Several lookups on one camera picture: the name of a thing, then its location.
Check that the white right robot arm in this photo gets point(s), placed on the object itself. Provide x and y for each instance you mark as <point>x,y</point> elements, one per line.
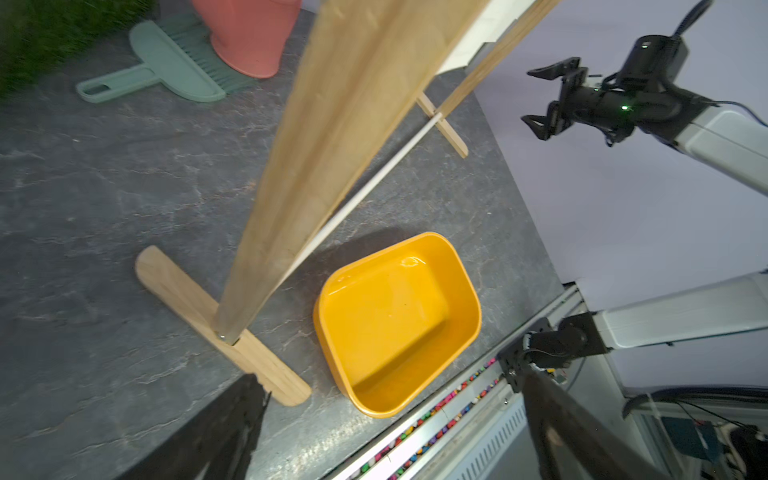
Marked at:
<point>653,200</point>

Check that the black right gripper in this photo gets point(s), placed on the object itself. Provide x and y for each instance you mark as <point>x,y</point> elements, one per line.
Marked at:
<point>608,111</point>

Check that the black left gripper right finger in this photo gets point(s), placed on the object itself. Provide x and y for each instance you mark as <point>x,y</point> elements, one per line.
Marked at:
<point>549,409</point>

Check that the green artificial grass mat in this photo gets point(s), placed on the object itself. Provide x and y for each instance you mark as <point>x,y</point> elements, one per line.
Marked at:
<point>38,36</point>

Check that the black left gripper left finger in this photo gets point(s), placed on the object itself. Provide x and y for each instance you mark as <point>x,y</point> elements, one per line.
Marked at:
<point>217,443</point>

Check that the yellow plastic tray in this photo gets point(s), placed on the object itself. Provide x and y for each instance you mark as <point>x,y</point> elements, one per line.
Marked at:
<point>390,323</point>

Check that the wooden drying rack frame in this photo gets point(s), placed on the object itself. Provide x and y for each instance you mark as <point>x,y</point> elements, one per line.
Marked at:
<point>365,64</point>

